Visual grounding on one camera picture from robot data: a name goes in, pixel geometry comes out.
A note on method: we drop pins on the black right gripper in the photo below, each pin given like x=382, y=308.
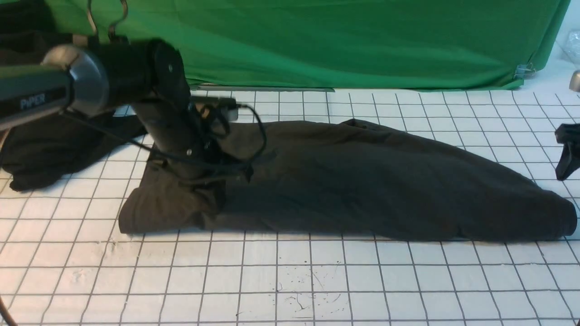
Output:
x=569, y=136

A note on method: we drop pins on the gray long sleeve shirt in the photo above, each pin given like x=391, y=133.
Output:
x=355, y=178

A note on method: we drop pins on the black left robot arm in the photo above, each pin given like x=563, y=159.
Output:
x=150, y=77

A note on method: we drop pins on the metal binder clip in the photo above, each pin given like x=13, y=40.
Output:
x=524, y=71

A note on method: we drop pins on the clear plastic bag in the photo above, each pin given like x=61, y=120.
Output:
x=572, y=46

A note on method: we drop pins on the green backdrop cloth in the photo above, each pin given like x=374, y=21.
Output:
x=401, y=44

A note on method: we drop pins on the black crumpled garment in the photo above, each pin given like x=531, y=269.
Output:
x=54, y=145

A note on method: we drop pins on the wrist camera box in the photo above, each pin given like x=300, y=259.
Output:
x=211, y=108

